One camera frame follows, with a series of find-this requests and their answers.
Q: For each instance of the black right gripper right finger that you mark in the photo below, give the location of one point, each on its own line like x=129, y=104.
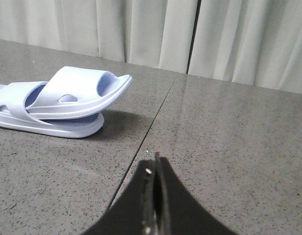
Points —
x=177, y=211

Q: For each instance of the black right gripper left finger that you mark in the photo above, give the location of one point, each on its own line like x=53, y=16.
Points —
x=133, y=213

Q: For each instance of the light blue slipper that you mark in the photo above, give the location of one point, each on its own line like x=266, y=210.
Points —
x=76, y=93
x=13, y=114

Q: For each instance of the white pleated curtain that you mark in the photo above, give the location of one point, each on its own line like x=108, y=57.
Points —
x=254, y=42

